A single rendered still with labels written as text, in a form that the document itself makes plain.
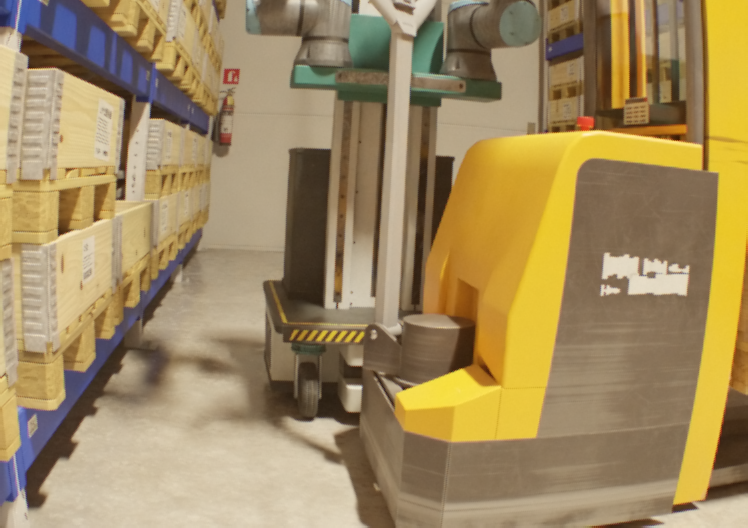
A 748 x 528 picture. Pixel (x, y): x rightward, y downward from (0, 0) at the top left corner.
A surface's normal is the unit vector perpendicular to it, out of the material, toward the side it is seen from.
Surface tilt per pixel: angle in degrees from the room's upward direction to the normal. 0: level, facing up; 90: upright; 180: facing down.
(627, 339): 90
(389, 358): 90
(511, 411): 90
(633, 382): 90
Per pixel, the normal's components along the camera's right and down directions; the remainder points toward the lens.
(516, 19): 0.57, 0.18
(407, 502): -0.59, 0.04
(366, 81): 0.18, 0.09
